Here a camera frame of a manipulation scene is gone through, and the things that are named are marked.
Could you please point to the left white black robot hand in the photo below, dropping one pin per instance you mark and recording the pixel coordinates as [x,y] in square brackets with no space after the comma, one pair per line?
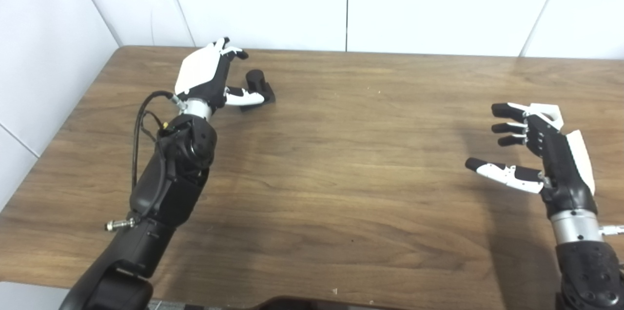
[197,68]

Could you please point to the white square piece with hole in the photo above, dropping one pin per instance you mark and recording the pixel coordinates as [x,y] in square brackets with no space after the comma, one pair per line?
[551,111]

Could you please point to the black peg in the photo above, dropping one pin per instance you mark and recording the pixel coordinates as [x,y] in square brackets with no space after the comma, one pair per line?
[256,81]

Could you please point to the left silver elbow plug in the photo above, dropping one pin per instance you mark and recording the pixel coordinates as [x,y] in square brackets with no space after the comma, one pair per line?
[119,225]

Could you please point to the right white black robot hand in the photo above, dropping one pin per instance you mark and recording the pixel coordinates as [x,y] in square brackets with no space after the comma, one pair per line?
[568,173]

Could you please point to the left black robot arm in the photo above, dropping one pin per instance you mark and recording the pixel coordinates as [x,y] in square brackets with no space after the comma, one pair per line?
[170,188]

